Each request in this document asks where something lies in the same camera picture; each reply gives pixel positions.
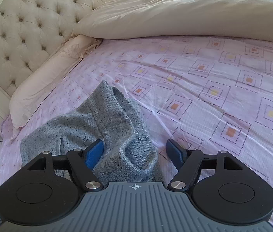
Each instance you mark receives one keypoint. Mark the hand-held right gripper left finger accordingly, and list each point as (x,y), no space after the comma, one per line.
(94,153)

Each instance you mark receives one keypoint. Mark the pale pink pillow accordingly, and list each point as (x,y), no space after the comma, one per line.
(51,77)

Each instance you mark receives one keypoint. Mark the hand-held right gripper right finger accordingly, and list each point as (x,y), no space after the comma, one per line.
(174,152)

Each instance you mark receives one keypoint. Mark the pink patterned bed sheet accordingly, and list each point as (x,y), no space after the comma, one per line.
(199,77)

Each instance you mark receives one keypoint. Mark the large cream pillow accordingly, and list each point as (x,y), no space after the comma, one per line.
(187,9)

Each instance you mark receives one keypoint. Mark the cream tufted headboard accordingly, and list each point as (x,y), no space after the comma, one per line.
(30,24)

